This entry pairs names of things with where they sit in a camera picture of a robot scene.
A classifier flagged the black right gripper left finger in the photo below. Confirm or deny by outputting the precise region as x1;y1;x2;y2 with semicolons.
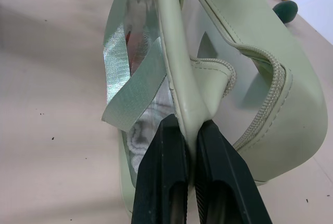
131;114;189;224

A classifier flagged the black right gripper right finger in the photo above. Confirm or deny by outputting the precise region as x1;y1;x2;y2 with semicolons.
194;120;273;224

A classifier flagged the green clear zip pouch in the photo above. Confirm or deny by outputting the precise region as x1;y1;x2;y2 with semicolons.
100;0;333;213

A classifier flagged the green plush keychain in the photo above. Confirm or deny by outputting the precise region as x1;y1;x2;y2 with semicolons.
272;0;298;24

